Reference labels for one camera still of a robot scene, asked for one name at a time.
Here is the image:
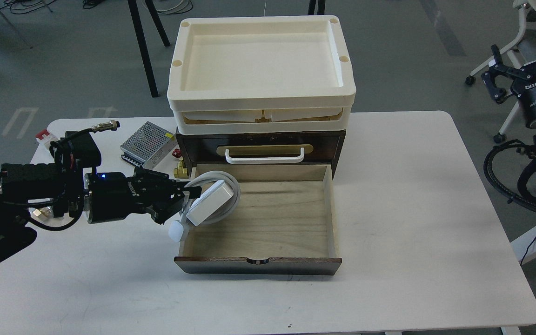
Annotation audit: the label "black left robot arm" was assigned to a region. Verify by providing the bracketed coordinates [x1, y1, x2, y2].
[0, 163, 201, 263]

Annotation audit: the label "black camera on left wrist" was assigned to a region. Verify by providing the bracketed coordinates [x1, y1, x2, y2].
[49, 120, 121, 174]

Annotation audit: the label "white terminal block connector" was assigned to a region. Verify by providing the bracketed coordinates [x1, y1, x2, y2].
[34, 129, 59, 150]

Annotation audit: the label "black corrugated cable conduit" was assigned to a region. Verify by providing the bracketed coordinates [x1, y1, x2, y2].
[483, 140, 536, 219]

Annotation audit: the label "cream plastic stacked tray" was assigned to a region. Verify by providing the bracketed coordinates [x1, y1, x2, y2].
[167, 15, 356, 135]

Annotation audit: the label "open wooden drawer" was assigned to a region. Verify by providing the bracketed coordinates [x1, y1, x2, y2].
[174, 165, 342, 275]

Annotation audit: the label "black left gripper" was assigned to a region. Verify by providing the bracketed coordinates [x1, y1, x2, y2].
[85, 170, 202, 225]

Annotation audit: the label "brass valve red handle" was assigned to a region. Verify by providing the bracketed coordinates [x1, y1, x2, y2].
[172, 148, 189, 180]

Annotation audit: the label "white charger with cable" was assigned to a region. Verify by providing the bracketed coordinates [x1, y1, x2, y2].
[168, 170, 241, 241]

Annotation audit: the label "white drawer handle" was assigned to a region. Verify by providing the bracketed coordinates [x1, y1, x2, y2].
[224, 147, 306, 165]

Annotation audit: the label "metal mesh power supply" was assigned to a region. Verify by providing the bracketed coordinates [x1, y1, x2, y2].
[121, 121, 177, 170]

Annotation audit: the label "black table leg stand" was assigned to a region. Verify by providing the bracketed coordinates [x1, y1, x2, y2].
[127, 0, 172, 98]

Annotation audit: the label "dark wooden cabinet body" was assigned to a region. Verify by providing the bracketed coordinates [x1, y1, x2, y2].
[176, 131, 346, 181]

